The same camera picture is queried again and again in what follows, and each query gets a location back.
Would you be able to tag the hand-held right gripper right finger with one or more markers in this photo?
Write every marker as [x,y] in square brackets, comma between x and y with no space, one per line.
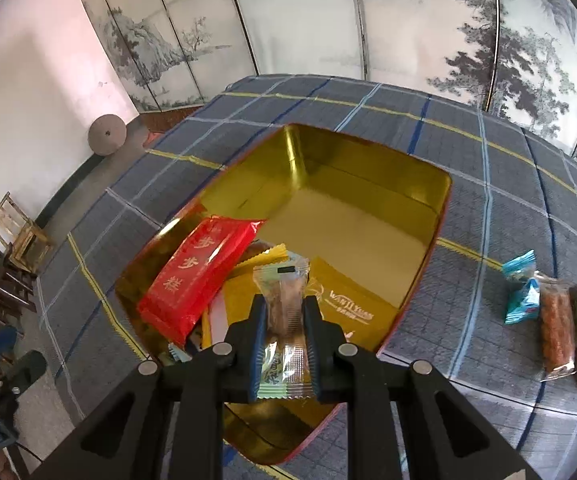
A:
[312,355]

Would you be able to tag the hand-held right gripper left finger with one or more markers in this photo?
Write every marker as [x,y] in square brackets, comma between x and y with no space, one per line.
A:
[258,355]

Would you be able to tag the clear brown snack packet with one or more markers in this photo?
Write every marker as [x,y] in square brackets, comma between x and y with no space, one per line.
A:
[283,305]

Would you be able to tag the yellow zigzag-edged snack packet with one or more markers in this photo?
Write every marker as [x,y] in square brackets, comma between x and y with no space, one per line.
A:
[263,260]

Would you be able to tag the red snack packet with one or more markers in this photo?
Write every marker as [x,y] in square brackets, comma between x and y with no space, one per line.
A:
[193,275]

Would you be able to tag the gold tin box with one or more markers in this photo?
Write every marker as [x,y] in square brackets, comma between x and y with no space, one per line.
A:
[343,200]

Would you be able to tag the small green snack packet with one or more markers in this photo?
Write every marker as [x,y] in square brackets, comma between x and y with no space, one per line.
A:
[181,353]

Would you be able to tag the light wooden chair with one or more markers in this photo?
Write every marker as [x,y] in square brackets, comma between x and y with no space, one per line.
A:
[23,237]

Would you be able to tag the blue candy wrapper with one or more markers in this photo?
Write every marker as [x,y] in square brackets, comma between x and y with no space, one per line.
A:
[518,265]
[523,302]

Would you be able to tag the blue grey plaid cloth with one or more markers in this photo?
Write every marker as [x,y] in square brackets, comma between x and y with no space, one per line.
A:
[493,210]

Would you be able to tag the orange snack bar packet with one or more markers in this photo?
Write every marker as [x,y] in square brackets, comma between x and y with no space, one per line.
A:
[555,325]

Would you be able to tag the round grey stone disc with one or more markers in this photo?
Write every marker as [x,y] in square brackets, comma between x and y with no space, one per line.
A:
[107,135]

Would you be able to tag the painted landscape folding screen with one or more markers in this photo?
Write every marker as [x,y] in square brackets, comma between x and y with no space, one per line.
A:
[293,20]

